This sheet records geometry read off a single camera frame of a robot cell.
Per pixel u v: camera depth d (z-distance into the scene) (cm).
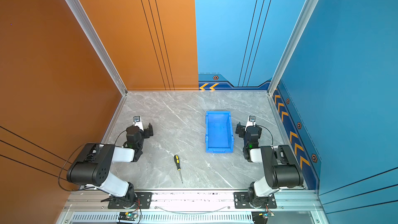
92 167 46
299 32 85
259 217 70
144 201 74
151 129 87
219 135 95
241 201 72
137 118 81
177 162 84
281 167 46
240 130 85
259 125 80
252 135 70
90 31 86
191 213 71
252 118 79
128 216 71
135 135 72
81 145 50
